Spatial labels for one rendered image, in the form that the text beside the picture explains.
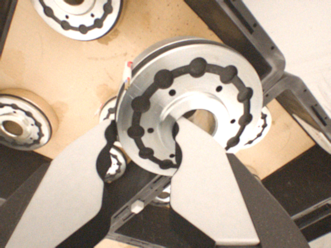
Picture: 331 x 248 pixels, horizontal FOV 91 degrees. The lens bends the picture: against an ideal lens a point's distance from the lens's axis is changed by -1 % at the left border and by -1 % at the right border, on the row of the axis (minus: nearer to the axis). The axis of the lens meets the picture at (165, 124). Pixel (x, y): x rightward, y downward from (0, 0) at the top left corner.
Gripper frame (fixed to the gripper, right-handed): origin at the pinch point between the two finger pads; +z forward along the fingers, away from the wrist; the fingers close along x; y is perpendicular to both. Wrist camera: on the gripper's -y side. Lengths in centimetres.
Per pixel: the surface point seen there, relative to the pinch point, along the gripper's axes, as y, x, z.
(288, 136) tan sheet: 15.5, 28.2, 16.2
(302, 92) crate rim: 1.2, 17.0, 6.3
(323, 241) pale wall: 237, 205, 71
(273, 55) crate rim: -2.7, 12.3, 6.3
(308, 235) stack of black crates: 138, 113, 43
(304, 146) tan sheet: 18.5, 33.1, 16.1
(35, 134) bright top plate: 9.5, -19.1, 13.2
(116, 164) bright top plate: 17.5, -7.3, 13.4
